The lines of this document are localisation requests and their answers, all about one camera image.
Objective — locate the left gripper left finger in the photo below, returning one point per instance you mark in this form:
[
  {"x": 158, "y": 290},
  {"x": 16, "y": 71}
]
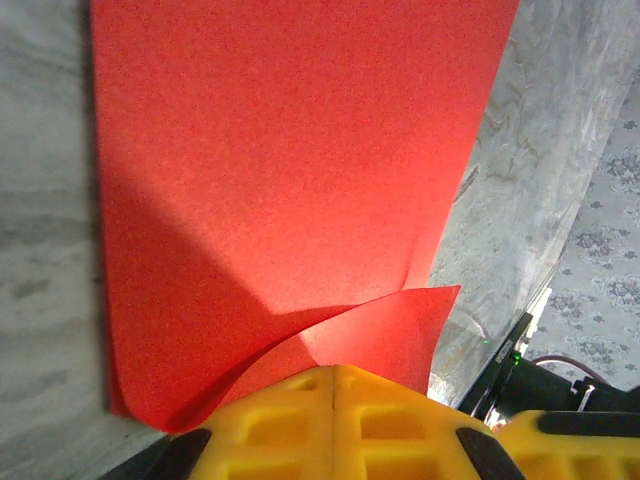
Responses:
[{"x": 280, "y": 450}]

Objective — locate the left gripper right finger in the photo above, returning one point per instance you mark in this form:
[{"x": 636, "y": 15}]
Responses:
[{"x": 400, "y": 450}]

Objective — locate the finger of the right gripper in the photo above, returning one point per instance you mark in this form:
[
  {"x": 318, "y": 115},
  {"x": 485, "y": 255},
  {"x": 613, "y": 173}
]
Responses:
[{"x": 575, "y": 455}]

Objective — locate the red paper sheet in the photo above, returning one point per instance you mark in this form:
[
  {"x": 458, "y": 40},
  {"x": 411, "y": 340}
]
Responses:
[{"x": 280, "y": 150}]

